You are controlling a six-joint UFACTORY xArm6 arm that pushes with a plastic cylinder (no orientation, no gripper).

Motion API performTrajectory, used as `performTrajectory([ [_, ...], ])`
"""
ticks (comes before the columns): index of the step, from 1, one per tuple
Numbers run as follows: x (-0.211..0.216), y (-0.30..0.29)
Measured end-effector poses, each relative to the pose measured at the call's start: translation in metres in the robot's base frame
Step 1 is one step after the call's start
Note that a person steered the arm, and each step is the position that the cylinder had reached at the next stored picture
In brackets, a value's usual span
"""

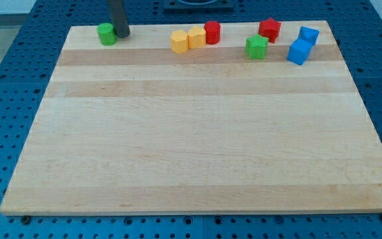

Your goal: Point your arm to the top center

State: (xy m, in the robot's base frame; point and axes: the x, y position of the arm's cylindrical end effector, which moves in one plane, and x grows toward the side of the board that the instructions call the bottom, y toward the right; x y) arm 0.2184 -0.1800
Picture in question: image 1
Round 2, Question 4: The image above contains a light wooden board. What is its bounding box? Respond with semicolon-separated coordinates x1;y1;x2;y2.
0;21;382;216

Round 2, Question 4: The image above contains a yellow hexagon block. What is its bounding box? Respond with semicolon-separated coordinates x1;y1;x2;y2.
170;30;188;54

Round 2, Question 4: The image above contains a yellow heart block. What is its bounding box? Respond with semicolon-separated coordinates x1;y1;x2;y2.
188;26;206;49

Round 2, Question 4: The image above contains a red cylinder block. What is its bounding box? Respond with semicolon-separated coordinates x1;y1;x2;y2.
204;21;221;44

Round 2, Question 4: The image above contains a green star block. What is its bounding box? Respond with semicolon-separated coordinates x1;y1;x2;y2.
245;34;269;60

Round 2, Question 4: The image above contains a red star block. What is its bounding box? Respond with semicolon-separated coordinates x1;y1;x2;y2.
258;17;281;43

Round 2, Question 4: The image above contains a green cylinder block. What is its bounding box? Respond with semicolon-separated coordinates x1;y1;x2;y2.
96;23;117;46

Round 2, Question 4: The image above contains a blue cube block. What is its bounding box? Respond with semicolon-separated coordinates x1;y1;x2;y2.
286;39;313;65

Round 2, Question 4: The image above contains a blue crescent block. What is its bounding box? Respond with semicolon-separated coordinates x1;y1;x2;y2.
298;26;320;46

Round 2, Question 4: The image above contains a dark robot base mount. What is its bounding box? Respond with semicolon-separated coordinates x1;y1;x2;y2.
160;0;235;11

